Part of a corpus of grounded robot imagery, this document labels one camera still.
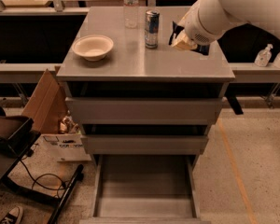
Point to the bottom grey drawer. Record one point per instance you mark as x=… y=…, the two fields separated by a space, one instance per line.
x=144 y=189

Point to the middle grey drawer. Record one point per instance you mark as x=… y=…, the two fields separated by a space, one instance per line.
x=144 y=144

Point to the dark blue rxbar wrapper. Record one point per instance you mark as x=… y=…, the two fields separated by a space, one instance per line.
x=204 y=50

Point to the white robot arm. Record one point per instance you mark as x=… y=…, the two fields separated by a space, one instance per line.
x=264 y=14

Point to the black white sneaker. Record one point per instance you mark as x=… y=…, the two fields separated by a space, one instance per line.
x=14 y=216

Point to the white printed box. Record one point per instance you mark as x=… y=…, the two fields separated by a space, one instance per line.
x=65 y=147

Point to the grey drawer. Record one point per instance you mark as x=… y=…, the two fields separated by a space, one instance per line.
x=144 y=189
x=144 y=144
x=144 y=111

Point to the brown bag on table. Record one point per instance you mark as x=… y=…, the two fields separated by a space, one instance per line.
x=12 y=130

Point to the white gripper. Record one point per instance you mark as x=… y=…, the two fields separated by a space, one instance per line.
x=196 y=32

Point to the grey drawer cabinet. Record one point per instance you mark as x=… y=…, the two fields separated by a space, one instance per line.
x=145 y=90

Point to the blue silver drink can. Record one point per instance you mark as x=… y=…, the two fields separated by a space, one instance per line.
x=152 y=28

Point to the clear plastic water bottle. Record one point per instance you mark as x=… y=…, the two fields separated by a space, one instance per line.
x=131 y=13

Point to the brown cardboard box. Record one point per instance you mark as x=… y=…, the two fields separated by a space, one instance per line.
x=46 y=106

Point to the top grey drawer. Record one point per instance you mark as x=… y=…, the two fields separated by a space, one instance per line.
x=144 y=111

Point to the white paper bowl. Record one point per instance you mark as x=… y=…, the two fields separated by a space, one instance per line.
x=93 y=47

